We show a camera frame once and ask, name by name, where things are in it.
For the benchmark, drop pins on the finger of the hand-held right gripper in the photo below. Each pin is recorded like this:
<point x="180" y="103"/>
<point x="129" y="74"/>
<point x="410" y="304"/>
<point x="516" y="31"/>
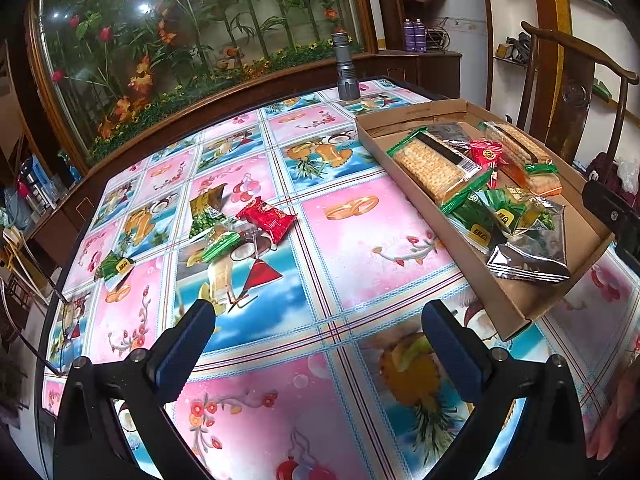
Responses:
<point x="607" y="210"/>

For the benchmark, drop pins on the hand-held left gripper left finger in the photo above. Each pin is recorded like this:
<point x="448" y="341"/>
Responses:
<point x="185" y="355"/>

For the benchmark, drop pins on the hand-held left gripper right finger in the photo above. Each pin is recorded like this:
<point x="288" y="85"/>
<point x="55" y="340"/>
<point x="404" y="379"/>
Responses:
<point x="450" y="350"/>

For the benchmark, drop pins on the cardboard box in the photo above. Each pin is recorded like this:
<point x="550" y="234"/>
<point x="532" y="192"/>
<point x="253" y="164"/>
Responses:
<point x="450" y="270"/>

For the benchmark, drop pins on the silver foil snack packet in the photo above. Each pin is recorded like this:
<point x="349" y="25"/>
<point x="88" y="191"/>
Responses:
<point x="530" y="260"/>

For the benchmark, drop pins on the green-edged cracker packet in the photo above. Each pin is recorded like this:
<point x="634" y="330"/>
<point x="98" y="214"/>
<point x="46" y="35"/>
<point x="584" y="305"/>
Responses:
<point x="425" y="165"/>
<point x="520" y="142"/>

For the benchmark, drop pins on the large green snack packet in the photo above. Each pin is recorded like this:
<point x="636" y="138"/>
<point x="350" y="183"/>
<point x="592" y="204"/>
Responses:
<point x="480" y="222"/>

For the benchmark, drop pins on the red white snack packet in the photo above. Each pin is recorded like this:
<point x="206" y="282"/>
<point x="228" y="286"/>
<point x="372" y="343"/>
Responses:
<point x="487" y="154"/>

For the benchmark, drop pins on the olive gold snack packet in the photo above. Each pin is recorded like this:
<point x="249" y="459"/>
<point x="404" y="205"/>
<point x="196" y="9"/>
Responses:
<point x="207" y="200"/>

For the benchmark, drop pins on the small red snack packet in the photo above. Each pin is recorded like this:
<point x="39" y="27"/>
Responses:
<point x="265" y="220"/>

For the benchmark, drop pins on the person's right hand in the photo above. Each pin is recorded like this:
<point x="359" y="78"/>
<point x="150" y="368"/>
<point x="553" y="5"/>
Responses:
<point x="617" y="425"/>

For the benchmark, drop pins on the dark red cloth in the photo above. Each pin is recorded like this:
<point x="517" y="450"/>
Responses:
<point x="602" y="170"/>

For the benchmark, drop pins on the wooden chair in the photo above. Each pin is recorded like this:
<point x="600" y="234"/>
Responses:
<point x="575" y="100"/>

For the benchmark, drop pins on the row of bottles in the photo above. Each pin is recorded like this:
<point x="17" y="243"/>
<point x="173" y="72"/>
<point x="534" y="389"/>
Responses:
<point x="30" y="185"/>

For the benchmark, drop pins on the grey metal flashlight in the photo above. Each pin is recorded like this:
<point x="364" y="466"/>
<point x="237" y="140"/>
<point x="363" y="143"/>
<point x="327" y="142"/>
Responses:
<point x="346" y="70"/>

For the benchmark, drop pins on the aquarium with artificial plants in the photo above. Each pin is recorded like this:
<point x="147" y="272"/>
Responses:
<point x="200" y="35"/>

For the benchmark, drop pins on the purple frame eyeglasses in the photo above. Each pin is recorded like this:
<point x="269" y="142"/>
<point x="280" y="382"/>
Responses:
<point x="52" y="287"/>

